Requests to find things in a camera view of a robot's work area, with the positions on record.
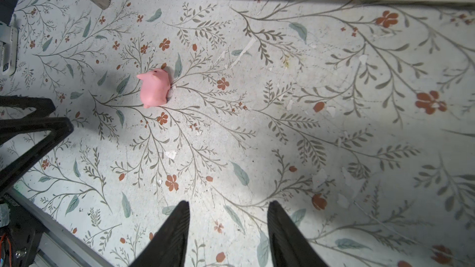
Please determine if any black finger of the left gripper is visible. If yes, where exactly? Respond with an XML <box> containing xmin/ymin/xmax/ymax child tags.
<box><xmin>0</xmin><ymin>95</ymin><xmax>74</xmax><ymax>195</ymax></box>

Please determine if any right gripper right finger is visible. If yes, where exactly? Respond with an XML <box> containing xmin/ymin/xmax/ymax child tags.
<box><xmin>267</xmin><ymin>201</ymin><xmax>327</xmax><ymax>267</ymax></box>

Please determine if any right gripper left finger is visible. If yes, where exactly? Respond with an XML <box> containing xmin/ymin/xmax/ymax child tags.
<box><xmin>130</xmin><ymin>201</ymin><xmax>190</xmax><ymax>267</ymax></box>

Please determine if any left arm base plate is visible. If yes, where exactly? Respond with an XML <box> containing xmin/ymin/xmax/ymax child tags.
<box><xmin>1</xmin><ymin>194</ymin><xmax>45</xmax><ymax>267</ymax></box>

